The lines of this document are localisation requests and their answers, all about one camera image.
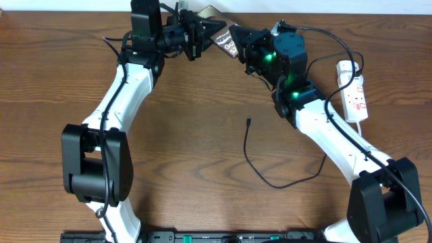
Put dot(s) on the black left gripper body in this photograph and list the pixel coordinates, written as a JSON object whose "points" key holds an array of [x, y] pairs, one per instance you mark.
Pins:
{"points": [[194, 34]]}

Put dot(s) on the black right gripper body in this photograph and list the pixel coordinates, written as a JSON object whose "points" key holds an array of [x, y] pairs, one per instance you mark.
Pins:
{"points": [[258, 61]]}

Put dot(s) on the Samsung Galaxy smartphone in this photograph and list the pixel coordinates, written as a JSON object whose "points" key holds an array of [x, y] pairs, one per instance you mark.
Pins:
{"points": [[222, 39]]}

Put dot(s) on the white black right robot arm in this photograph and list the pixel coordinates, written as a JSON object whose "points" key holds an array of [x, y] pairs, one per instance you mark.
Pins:
{"points": [[385, 195]]}

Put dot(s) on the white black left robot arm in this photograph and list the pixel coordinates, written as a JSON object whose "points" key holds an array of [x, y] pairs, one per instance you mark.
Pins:
{"points": [[96, 160]]}

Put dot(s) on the white power extension socket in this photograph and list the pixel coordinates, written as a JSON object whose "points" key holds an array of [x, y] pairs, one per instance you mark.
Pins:
{"points": [[353, 97]]}

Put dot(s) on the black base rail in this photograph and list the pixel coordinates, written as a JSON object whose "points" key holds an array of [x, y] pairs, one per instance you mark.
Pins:
{"points": [[193, 237]]}

